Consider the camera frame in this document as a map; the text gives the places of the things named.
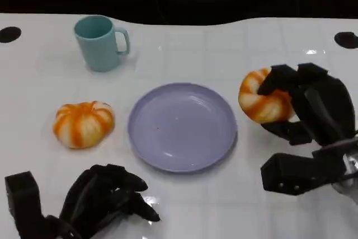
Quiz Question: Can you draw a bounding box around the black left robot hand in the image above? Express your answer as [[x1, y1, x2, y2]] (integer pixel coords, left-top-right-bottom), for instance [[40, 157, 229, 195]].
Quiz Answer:
[[58, 163, 162, 236]]

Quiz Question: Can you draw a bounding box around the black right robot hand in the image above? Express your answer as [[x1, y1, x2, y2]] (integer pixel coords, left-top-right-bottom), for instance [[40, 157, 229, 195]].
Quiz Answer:
[[256, 62, 358, 147]]

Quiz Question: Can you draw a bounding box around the orange and white bread roll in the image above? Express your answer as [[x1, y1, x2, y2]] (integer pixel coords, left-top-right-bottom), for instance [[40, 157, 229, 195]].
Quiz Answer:
[[238, 68, 296, 124], [53, 100, 116, 150]]

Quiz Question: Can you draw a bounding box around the lilac plate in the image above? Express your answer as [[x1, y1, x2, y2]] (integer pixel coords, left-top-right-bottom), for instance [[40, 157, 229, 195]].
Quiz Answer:
[[128, 82, 238, 174]]

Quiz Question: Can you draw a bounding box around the pale green mug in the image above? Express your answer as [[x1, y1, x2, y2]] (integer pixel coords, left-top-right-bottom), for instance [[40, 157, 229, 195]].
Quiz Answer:
[[73, 15, 131, 73]]

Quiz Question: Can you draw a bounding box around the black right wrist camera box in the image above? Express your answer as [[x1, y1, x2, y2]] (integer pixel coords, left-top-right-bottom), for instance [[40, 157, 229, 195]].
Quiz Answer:
[[260, 137, 358, 196]]

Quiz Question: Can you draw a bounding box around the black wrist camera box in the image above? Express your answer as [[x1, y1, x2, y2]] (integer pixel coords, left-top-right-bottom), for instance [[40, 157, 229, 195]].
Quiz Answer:
[[4, 170, 43, 228], [260, 137, 358, 196]]

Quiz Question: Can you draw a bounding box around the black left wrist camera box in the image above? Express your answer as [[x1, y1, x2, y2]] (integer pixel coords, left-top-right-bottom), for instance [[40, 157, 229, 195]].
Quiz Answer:
[[4, 170, 43, 228]]

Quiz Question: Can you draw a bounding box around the black table cable hole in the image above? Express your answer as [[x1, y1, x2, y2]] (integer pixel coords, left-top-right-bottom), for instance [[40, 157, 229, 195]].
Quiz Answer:
[[334, 31, 358, 49], [0, 26, 22, 44]]

